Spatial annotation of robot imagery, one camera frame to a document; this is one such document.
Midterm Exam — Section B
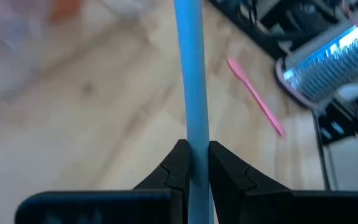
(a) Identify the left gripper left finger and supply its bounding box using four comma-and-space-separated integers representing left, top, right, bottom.
134, 139, 192, 224

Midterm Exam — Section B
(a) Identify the pink spatula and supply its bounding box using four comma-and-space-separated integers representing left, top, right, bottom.
226, 58, 288, 138

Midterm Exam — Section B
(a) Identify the pink box grater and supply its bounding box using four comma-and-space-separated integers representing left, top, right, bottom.
274, 17, 358, 110

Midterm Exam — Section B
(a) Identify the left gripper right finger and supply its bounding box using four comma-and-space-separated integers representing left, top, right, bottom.
209, 141, 293, 224

